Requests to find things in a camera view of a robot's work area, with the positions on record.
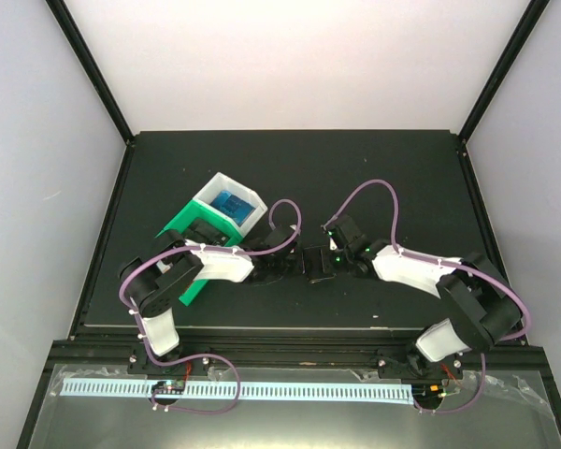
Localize right small circuit board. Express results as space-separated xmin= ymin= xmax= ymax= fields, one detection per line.
xmin=411 ymin=384 xmax=450 ymax=400

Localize green plastic bin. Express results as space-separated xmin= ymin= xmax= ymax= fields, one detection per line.
xmin=159 ymin=200 xmax=243 ymax=247
xmin=153 ymin=230 xmax=202 ymax=306

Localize white slotted cable duct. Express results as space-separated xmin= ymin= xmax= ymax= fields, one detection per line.
xmin=60 ymin=378 xmax=414 ymax=405

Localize black cards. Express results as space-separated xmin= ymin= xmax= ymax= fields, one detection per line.
xmin=183 ymin=217 xmax=229 ymax=246

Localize right black frame post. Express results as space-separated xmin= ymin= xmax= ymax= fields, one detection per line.
xmin=458 ymin=0 xmax=550 ymax=144

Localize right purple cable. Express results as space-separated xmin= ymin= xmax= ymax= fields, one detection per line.
xmin=326 ymin=178 xmax=532 ymax=416

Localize clear white plastic bin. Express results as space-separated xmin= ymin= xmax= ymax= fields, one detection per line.
xmin=194 ymin=172 xmax=268 ymax=237

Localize black aluminium front rail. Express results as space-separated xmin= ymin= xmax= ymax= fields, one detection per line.
xmin=50 ymin=326 xmax=551 ymax=370

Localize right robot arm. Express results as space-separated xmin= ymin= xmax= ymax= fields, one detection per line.
xmin=324 ymin=214 xmax=524 ymax=377

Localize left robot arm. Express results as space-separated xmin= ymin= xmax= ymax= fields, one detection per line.
xmin=119 ymin=223 xmax=299 ymax=373

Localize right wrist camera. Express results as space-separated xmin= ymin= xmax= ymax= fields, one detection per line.
xmin=327 ymin=231 xmax=340 ymax=252

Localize blue cards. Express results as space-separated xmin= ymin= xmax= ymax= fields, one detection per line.
xmin=209 ymin=190 xmax=254 ymax=225

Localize left black frame post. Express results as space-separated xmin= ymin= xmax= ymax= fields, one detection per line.
xmin=45 ymin=0 xmax=134 ymax=144

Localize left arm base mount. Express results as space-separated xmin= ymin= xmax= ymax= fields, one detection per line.
xmin=127 ymin=344 xmax=217 ymax=377

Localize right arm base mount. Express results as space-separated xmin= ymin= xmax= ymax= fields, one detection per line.
xmin=376 ymin=345 xmax=463 ymax=383

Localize left small circuit board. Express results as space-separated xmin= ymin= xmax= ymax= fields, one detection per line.
xmin=151 ymin=380 xmax=185 ymax=396

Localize small circuit board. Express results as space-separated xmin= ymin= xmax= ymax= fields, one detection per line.
xmin=151 ymin=380 xmax=185 ymax=396
xmin=411 ymin=384 xmax=450 ymax=400

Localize black frame post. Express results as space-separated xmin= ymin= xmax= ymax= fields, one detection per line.
xmin=45 ymin=0 xmax=134 ymax=144
xmin=458 ymin=0 xmax=550 ymax=144

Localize clear acrylic sheet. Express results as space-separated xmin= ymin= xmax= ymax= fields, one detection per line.
xmin=22 ymin=366 xmax=561 ymax=448

